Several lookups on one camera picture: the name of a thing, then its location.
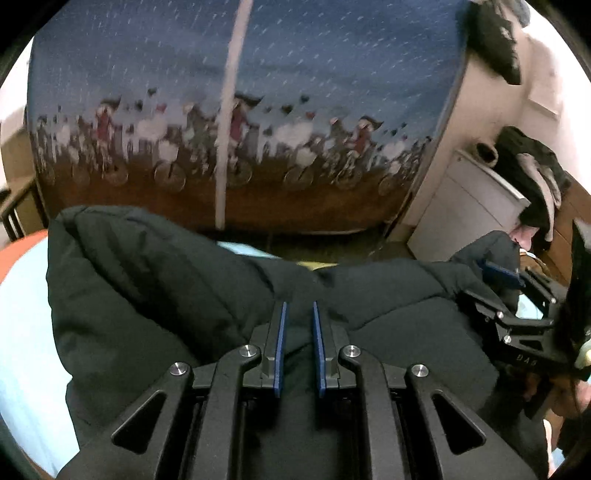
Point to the pile of dark clothes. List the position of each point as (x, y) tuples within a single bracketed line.
[(535, 157)]

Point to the blue printed fabric wardrobe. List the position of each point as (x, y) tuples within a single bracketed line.
[(323, 69)]

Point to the wooden wardrobe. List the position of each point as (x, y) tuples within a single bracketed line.
[(489, 110)]

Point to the person's right hand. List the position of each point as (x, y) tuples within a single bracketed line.
[(561, 397)]

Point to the pink cloth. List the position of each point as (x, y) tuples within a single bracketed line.
[(522, 237)]

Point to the wooden headboard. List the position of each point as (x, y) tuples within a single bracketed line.
[(561, 221)]

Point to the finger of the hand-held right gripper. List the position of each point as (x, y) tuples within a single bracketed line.
[(501, 273), (485, 307)]

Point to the black and white plush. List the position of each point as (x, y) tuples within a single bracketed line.
[(487, 154)]

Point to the black padded jacket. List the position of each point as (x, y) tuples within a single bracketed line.
[(138, 300)]

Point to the black tote bag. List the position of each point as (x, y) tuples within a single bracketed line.
[(498, 41)]

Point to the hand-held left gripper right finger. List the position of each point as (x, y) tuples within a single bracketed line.
[(319, 360)]

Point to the colourful patterned bed blanket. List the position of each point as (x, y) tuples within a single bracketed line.
[(27, 346)]

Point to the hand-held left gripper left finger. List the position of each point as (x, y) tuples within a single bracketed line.
[(278, 360)]

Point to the wooden nightstand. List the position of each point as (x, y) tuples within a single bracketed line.
[(23, 207)]

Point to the white drawer cabinet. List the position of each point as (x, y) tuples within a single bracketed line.
[(461, 207)]

